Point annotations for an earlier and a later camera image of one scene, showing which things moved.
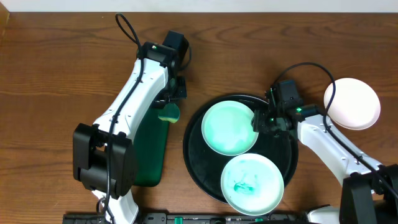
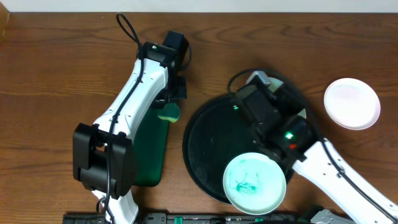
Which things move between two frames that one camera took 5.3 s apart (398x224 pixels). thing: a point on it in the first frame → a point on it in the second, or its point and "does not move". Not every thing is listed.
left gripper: x=170 y=101 does not move
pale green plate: x=227 y=129 → x=273 y=84
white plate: x=356 y=105 does not move
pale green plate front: x=252 y=184 does not move
